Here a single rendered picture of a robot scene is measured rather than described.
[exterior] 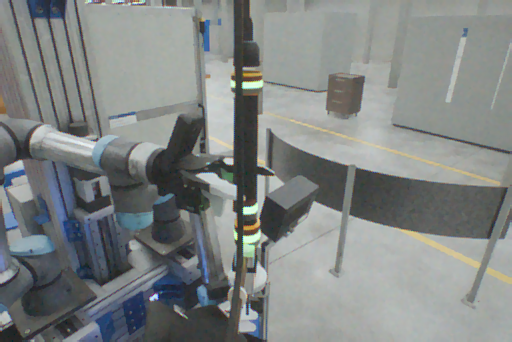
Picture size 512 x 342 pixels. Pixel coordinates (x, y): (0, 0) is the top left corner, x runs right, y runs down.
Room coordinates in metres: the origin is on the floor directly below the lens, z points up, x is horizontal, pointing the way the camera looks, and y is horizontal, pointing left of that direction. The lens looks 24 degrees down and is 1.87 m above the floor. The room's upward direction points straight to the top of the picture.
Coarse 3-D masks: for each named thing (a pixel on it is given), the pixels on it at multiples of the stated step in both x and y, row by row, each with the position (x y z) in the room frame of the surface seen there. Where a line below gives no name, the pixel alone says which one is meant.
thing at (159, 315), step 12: (156, 300) 0.43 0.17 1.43; (156, 312) 0.40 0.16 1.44; (168, 312) 0.41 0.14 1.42; (156, 324) 0.38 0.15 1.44; (168, 324) 0.39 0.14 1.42; (180, 324) 0.40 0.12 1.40; (192, 324) 0.42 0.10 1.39; (156, 336) 0.35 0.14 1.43; (168, 336) 0.37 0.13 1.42; (180, 336) 0.38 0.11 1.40; (192, 336) 0.39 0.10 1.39; (204, 336) 0.41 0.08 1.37
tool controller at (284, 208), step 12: (300, 180) 1.30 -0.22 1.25; (276, 192) 1.18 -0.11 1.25; (288, 192) 1.19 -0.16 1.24; (300, 192) 1.21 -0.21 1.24; (312, 192) 1.23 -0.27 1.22; (264, 204) 1.15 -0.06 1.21; (276, 204) 1.11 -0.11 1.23; (288, 204) 1.11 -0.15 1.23; (300, 204) 1.16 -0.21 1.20; (312, 204) 1.28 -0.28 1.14; (264, 216) 1.15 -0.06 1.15; (276, 216) 1.11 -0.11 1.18; (288, 216) 1.11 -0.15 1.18; (300, 216) 1.22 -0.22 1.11; (264, 228) 1.15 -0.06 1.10; (276, 228) 1.11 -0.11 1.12; (288, 228) 1.16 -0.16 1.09; (276, 240) 1.11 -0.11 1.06
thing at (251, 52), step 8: (248, 24) 0.45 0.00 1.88; (248, 32) 0.45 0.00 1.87; (248, 40) 0.45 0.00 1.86; (248, 48) 0.44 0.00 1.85; (256, 48) 0.45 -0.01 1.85; (248, 56) 0.44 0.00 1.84; (256, 56) 0.45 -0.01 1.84; (248, 64) 0.44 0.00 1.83; (256, 64) 0.45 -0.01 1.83; (256, 248) 0.45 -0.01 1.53
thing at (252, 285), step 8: (248, 256) 0.40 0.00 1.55; (256, 256) 0.43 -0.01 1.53; (232, 264) 0.41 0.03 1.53; (248, 264) 0.40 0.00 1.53; (256, 264) 0.41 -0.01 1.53; (232, 272) 0.47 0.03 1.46; (248, 272) 0.41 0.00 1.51; (256, 272) 0.47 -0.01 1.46; (264, 272) 0.47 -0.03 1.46; (232, 280) 0.44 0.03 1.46; (248, 280) 0.42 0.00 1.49; (256, 280) 0.44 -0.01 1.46; (264, 280) 0.45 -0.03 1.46; (248, 288) 0.42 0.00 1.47; (256, 288) 0.43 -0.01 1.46
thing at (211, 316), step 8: (184, 312) 0.65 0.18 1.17; (192, 312) 0.65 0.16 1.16; (200, 312) 0.65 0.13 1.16; (208, 312) 0.65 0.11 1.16; (216, 312) 0.65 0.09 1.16; (224, 312) 0.65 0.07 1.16; (192, 320) 0.61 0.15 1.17; (200, 320) 0.61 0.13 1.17; (208, 320) 0.61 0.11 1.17; (216, 320) 0.61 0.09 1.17; (224, 320) 0.61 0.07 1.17; (208, 328) 0.58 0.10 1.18; (216, 328) 0.58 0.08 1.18; (224, 328) 0.58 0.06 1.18; (216, 336) 0.55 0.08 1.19; (224, 336) 0.55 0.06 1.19; (240, 336) 0.55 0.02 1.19
